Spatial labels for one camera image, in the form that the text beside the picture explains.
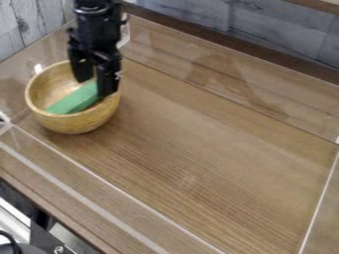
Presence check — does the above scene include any green rectangular block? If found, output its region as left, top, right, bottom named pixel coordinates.
left=45, top=79, right=100, bottom=114

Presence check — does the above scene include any wooden bowl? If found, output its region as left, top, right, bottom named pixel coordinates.
left=25, top=61, right=120, bottom=135

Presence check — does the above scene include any clear acrylic barrier wall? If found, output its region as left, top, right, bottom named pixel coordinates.
left=0, top=17, right=339, bottom=254

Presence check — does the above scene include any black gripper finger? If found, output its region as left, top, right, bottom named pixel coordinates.
left=68, top=49, right=93, bottom=82
left=96, top=61, right=121, bottom=97

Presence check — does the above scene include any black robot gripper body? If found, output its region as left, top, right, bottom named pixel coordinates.
left=69, top=0, right=127, bottom=64

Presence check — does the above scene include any black cable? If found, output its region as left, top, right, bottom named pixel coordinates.
left=0, top=230, right=21, bottom=254

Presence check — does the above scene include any black metal bracket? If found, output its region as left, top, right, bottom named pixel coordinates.
left=29, top=221, right=77, bottom=254

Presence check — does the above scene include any clear acrylic corner bracket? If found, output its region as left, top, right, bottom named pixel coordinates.
left=116, top=13, right=129, bottom=49

